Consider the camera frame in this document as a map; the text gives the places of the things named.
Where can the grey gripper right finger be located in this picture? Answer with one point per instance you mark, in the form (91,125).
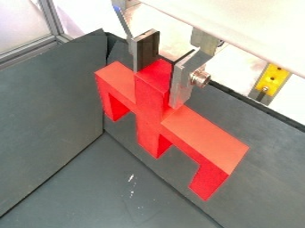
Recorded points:
(189,72)

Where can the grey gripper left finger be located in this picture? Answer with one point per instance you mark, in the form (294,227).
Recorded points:
(143,45)

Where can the red cross-shaped block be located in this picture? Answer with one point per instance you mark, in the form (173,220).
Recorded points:
(141,93)

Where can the yellow mounting bracket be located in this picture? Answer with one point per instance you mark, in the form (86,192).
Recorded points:
(272,80)

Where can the aluminium frame profile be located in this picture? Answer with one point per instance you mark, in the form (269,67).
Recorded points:
(29,26)

